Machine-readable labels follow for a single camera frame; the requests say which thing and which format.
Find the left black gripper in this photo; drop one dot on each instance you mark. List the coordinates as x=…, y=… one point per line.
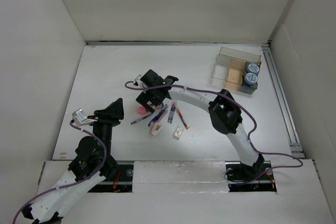
x=112, y=114

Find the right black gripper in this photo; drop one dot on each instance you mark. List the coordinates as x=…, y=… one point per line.
x=145, y=97

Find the pink capped glue bottle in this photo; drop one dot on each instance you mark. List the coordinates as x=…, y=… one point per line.
x=143, y=111

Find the blue patterned tape roll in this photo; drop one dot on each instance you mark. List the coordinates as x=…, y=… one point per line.
x=250, y=79

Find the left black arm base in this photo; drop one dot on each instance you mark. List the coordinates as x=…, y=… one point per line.
x=121, y=183

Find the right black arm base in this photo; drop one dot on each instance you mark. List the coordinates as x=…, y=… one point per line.
x=240, y=182

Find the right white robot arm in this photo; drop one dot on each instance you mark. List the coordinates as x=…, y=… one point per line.
x=224, y=113

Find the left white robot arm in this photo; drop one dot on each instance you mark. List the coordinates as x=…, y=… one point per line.
x=93, y=164

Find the black pen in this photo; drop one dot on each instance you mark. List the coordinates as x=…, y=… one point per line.
x=141, y=119

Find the red blue pen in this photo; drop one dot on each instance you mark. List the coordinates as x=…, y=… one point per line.
x=172, y=111

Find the orange red pen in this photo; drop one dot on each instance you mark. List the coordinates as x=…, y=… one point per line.
x=181, y=117

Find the clear compartment organizer box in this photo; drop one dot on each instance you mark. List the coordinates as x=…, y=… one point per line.
x=229, y=69

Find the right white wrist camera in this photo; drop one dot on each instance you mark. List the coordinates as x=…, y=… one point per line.
x=137, y=81

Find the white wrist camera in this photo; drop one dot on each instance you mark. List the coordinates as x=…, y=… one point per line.
x=137, y=81
x=80, y=118

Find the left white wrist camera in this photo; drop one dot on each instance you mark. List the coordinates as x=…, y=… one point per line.
x=80, y=118

